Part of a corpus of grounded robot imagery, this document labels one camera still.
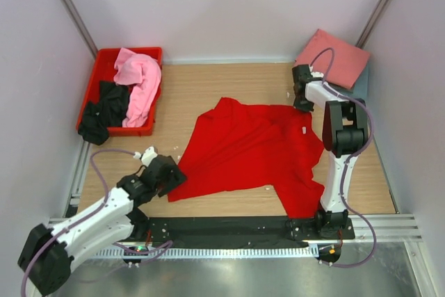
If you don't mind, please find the red t-shirt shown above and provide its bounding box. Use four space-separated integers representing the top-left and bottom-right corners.
168 97 324 218

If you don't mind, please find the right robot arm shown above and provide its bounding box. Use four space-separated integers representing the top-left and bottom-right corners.
292 65 370 239

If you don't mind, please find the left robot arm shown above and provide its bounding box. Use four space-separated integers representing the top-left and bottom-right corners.
17 148 187 296

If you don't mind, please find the folded salmon t-shirt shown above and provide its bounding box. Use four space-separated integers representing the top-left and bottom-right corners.
294 29 371 89

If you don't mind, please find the folded grey-blue t-shirt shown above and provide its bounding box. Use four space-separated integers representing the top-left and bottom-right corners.
345 65 369 100

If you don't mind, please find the black t-shirt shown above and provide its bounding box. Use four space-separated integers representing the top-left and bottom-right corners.
78 81 130 145

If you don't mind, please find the pink t-shirt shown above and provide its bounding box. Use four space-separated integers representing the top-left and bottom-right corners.
113 48 162 128

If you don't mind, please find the red plastic bin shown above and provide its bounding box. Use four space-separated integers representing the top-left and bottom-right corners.
76 47 163 137

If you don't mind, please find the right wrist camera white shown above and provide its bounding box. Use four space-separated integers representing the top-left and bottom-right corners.
311 72 324 80

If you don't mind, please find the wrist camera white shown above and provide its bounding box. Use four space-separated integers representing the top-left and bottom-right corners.
311 72 324 80
133 146 158 168

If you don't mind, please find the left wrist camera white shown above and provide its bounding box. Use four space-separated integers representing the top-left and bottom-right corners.
133 146 158 168

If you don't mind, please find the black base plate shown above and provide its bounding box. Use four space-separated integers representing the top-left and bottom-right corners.
134 216 355 250

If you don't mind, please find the white slotted cable duct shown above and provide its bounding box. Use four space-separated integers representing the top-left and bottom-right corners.
90 244 318 260

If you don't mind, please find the aluminium frame rail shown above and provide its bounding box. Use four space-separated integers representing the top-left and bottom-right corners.
41 211 423 248

